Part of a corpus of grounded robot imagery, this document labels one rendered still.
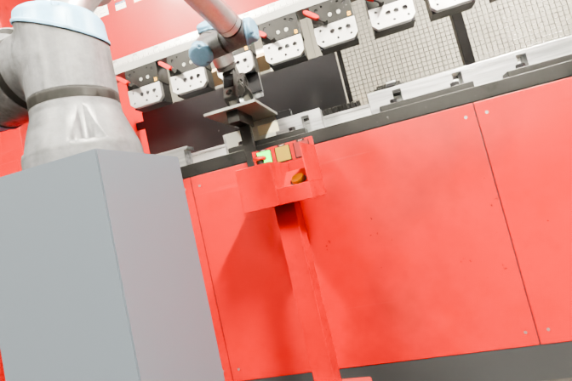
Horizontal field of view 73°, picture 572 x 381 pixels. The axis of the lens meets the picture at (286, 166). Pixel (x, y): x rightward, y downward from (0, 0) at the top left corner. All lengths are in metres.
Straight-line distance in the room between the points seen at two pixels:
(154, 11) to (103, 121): 1.26
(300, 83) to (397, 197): 0.96
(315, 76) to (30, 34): 1.56
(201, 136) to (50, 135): 1.64
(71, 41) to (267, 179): 0.61
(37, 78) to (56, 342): 0.32
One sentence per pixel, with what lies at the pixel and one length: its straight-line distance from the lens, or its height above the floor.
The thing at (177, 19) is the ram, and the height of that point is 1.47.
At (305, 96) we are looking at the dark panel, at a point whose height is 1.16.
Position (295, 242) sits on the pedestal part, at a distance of 1.07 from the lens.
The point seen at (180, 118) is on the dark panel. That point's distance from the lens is 2.22.
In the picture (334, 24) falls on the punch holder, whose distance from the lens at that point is 1.48.
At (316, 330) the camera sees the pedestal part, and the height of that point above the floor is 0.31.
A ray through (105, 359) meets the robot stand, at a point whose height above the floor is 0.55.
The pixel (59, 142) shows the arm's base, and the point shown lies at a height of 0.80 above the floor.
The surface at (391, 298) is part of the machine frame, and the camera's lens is 1.32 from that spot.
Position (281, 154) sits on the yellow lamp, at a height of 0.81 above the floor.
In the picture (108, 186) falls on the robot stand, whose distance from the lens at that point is 0.47.
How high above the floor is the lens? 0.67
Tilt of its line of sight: 5 degrees up
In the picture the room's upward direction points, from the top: 13 degrees counter-clockwise
